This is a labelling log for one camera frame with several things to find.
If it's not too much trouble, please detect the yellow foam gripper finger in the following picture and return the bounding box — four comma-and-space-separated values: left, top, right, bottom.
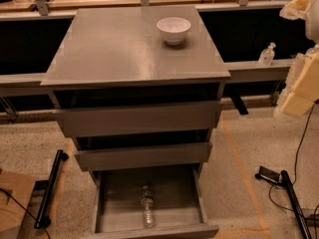
274, 53, 319, 118
279, 0, 310, 20

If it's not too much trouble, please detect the clear plastic water bottle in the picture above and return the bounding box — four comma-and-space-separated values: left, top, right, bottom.
141, 185, 155, 228

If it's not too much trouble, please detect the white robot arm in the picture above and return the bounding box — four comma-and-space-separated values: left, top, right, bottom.
274, 0, 319, 120

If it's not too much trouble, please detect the grey top drawer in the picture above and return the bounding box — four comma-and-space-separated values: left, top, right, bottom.
55, 101, 221, 137

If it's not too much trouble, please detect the grey middle drawer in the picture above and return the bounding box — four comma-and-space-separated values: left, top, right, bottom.
75, 142, 211, 171

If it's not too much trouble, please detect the grey drawer cabinet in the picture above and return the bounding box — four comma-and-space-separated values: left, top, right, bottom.
41, 6, 230, 176

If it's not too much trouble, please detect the grey open bottom drawer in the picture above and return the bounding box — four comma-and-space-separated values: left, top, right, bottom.
93, 164, 219, 239

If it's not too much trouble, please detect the black small device on floor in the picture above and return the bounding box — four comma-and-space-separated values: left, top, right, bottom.
255, 166, 280, 184

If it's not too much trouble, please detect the white ceramic bowl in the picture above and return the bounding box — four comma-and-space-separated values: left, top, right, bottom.
157, 17, 191, 45

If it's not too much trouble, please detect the black bar stand right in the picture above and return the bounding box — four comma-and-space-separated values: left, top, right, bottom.
281, 170, 312, 239

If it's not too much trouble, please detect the black bar stand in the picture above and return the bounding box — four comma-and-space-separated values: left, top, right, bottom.
34, 149, 69, 229
281, 170, 312, 239

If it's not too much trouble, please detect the black bar stand left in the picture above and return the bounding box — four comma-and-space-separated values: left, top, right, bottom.
34, 149, 69, 229

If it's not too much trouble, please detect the brown cardboard box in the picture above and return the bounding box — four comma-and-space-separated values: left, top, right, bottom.
0, 170, 35, 239

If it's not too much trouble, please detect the black cable right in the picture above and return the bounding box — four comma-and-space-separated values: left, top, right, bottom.
267, 102, 319, 224

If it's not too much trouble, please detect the black cable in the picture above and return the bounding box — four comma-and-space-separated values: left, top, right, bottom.
267, 102, 319, 224
0, 187, 53, 239

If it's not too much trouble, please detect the grey metal rail frame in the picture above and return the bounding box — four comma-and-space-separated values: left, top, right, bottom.
0, 0, 319, 98

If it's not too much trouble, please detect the black cable left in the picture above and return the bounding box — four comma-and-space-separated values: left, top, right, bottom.
0, 187, 53, 239

